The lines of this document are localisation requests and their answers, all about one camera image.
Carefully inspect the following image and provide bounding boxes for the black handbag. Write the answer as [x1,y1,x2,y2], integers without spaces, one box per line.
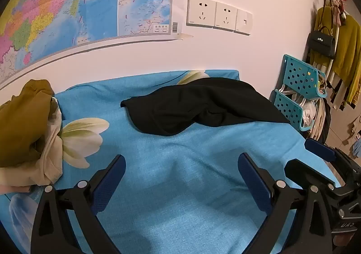
[312,6,339,66]
[306,26,337,59]

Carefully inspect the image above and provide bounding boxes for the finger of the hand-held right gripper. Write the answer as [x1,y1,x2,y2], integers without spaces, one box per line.
[304,138,343,166]
[284,159,336,190]

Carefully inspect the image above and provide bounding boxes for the beige hanging clothes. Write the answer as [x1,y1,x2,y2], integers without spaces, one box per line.
[323,69,352,111]

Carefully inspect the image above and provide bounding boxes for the beige garment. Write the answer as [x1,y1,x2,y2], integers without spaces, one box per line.
[0,96,64,194]

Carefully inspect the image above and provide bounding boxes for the pale crumpled clothes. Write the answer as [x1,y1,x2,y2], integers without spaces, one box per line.
[280,79,329,130]

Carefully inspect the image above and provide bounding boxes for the colourful wall map poster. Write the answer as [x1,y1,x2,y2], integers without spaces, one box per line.
[0,0,185,88]

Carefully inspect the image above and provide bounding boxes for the black garment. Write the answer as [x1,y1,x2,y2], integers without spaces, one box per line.
[120,77,291,137]

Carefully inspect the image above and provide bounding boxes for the olive green garment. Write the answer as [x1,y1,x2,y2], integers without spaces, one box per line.
[0,79,57,168]

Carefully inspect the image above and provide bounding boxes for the red and white scarf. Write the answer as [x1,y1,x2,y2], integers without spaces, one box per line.
[331,0,348,27]

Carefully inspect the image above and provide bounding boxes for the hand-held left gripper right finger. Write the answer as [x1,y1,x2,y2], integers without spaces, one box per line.
[238,153,335,254]

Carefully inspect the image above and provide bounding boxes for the mustard yellow sweater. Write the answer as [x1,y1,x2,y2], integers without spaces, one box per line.
[330,14,361,105]

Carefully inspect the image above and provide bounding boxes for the blue floral bedsheet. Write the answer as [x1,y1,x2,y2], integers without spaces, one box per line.
[0,69,336,254]

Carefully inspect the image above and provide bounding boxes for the white wall socket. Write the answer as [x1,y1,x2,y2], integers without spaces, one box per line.
[213,1,238,30]
[187,0,217,27]

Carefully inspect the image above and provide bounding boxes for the teal plastic storage rack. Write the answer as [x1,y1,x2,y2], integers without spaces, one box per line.
[273,54,328,132]

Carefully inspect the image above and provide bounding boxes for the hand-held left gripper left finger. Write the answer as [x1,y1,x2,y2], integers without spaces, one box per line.
[30,154,126,254]

